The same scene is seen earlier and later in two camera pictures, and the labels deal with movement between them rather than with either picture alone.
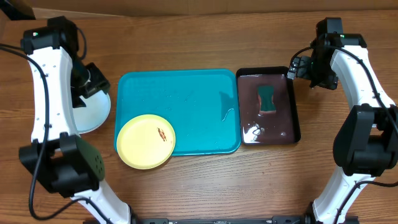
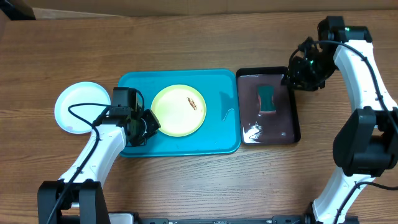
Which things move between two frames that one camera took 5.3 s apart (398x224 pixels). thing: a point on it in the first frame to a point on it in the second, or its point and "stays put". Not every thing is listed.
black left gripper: [101, 83] to [153, 125]
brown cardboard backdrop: [43, 9] stays put
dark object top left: [17, 10] stays put
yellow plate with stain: [145, 141] to [180, 109]
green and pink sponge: [265, 99] stays put
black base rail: [254, 219] stays put
